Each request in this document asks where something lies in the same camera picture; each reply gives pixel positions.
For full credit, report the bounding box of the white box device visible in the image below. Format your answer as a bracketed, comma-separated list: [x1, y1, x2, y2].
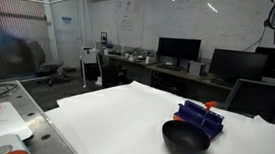
[186, 60, 207, 78]

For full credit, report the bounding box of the black bowl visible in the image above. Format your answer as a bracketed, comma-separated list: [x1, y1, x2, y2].
[159, 118, 214, 154]

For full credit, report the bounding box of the black keyboard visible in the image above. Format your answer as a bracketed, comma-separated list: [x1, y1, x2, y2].
[155, 63, 187, 72]

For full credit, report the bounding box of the wooden desk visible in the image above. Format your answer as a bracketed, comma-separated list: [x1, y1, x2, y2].
[98, 51, 237, 103]

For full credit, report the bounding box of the black computer monitor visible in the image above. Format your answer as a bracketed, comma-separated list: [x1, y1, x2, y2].
[206, 47, 270, 87]
[156, 35, 202, 69]

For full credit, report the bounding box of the white easel stand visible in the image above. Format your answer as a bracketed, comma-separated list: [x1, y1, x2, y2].
[74, 0, 111, 90]

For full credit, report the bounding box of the white paper sheet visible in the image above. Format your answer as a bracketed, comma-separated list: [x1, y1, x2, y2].
[41, 72, 275, 154]

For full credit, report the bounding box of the blue door sign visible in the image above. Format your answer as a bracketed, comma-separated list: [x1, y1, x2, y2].
[61, 15, 73, 27]

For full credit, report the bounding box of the grey office chair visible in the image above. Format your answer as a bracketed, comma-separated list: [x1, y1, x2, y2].
[22, 39, 74, 89]

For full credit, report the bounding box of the black mesh office chair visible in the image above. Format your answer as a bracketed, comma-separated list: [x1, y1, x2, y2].
[222, 77, 275, 124]

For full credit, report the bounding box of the metal mesh partition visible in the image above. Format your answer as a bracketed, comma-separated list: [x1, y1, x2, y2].
[0, 0, 76, 89]

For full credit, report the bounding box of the orange handled toy wrench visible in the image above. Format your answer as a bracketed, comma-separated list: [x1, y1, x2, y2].
[200, 100, 219, 128]

